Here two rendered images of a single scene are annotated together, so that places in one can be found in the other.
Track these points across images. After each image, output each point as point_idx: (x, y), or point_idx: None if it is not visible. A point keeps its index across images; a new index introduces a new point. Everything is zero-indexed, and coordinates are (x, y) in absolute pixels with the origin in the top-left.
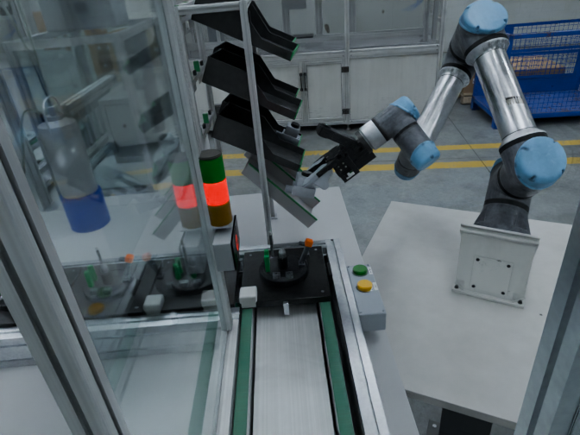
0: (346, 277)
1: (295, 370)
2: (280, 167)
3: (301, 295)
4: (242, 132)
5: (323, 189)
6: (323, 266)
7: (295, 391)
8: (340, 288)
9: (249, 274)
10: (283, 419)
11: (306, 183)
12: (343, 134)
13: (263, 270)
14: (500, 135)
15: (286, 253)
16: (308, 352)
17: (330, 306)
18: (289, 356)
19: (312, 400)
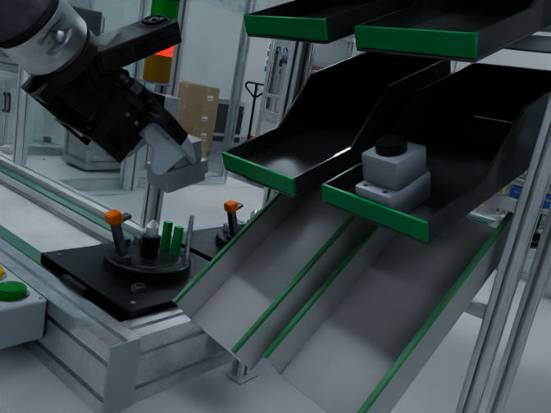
0: (33, 283)
1: (43, 238)
2: (335, 232)
3: (87, 248)
4: (331, 82)
5: (127, 155)
6: (89, 281)
7: (31, 229)
8: (33, 269)
9: (193, 259)
10: (29, 219)
11: None
12: (116, 37)
13: (170, 248)
14: None
15: (167, 270)
16: (40, 249)
17: (38, 261)
18: (61, 245)
19: (9, 227)
